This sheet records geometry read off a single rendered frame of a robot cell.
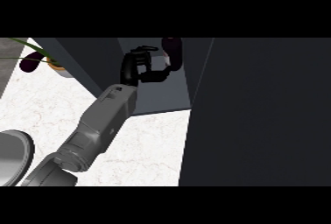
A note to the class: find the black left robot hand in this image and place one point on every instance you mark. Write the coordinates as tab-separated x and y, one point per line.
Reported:
131	68

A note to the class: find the dark grey cabinet door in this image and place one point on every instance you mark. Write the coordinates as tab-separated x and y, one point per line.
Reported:
264	113

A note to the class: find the dark wine bottle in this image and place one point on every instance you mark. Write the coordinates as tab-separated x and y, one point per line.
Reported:
173	49

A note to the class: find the tan plant pot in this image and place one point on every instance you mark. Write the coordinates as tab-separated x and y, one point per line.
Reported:
60	70

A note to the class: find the dark grey cabinet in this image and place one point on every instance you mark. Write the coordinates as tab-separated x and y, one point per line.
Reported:
97	61

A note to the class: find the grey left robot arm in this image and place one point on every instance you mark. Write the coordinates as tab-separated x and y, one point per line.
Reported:
104	116

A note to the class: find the green plant leaves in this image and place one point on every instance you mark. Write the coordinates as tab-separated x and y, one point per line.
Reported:
33	48

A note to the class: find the dark purple eggplant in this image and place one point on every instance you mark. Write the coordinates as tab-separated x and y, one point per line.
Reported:
30	64

